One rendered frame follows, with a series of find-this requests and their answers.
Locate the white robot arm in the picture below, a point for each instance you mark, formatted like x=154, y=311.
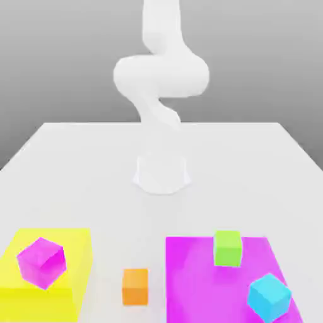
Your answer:
x=161, y=75

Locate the small green cube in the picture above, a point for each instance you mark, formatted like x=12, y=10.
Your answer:
x=227, y=249

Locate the small orange cube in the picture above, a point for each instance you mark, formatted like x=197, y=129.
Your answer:
x=135, y=286

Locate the small magenta cube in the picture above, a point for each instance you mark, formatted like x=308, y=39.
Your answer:
x=40, y=262

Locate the small cyan cube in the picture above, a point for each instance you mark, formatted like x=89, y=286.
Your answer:
x=268, y=297

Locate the large magenta box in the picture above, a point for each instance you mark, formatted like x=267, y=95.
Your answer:
x=191, y=277

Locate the large yellow box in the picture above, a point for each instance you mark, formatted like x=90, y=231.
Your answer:
x=75, y=252

